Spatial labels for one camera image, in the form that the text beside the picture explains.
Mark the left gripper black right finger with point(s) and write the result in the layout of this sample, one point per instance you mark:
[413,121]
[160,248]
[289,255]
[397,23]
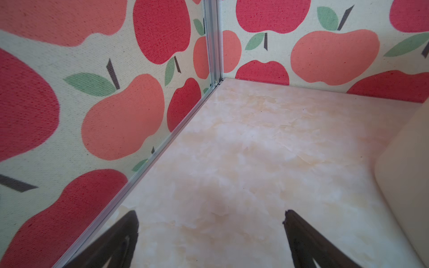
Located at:
[309,248]

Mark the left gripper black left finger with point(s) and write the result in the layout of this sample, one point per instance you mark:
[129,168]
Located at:
[114,249]

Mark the cream trash bin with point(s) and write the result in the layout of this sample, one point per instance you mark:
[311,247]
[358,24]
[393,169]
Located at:
[402,173]

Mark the left aluminium corner post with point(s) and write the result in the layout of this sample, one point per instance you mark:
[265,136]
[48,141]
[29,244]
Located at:
[214,40]

